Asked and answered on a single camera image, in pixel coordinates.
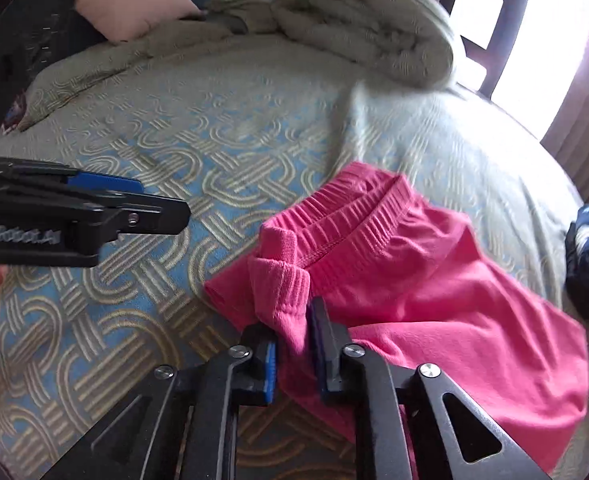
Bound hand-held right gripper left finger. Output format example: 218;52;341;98
39;322;278;480

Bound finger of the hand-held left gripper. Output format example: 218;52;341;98
72;192;192;243
0;156;144;203

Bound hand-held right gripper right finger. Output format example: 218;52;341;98
307;296;550;480

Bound pink pants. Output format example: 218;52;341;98
204;161;589;476

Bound patterned blue beige blanket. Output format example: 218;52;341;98
0;0;589;480

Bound red magazine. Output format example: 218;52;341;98
2;92;29;134

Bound pink pillow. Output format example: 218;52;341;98
74;0;202;44

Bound dark grey cloth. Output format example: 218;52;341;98
202;7;250;35

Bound beige curtain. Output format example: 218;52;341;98
537;25;589;206

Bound window with dark frame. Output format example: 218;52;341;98
447;0;589;106

